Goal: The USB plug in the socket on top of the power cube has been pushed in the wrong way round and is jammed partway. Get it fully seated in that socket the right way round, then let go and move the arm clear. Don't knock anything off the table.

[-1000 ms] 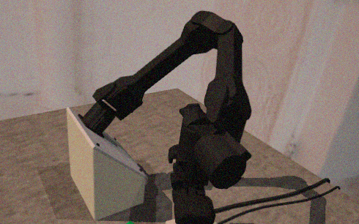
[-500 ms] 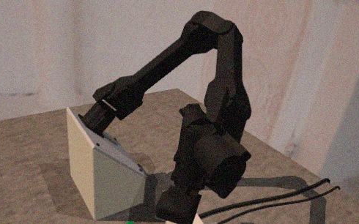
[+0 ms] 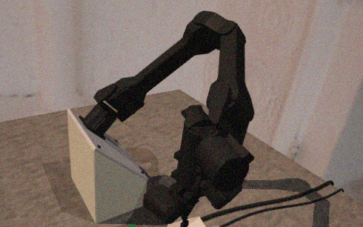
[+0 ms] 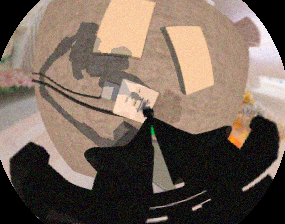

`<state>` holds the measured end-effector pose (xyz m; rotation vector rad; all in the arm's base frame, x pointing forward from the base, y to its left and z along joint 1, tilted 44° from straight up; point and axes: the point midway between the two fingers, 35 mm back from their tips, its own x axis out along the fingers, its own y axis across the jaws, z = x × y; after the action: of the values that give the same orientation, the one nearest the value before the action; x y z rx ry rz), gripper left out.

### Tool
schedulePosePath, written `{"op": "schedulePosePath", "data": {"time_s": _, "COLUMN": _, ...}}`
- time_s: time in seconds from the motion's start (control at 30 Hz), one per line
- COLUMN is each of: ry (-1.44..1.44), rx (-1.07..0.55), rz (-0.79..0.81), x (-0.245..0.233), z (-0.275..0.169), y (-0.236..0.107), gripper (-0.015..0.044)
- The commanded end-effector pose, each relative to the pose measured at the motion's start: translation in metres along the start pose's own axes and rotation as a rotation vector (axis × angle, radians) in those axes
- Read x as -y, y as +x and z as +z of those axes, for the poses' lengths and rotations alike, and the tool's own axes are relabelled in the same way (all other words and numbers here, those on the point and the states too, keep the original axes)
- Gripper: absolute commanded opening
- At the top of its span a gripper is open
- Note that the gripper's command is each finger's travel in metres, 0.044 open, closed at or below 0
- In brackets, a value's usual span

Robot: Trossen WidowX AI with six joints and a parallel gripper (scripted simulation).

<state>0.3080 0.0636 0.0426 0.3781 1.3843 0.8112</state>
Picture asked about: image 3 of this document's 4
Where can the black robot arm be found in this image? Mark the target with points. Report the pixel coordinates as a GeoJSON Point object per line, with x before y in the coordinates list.
{"type": "Point", "coordinates": [216, 140]}

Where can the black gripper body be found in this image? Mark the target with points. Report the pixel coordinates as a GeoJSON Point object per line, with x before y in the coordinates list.
{"type": "Point", "coordinates": [168, 203]}

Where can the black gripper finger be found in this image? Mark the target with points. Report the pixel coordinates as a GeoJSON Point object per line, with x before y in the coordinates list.
{"type": "Point", "coordinates": [197, 196]}
{"type": "Point", "coordinates": [188, 207]}

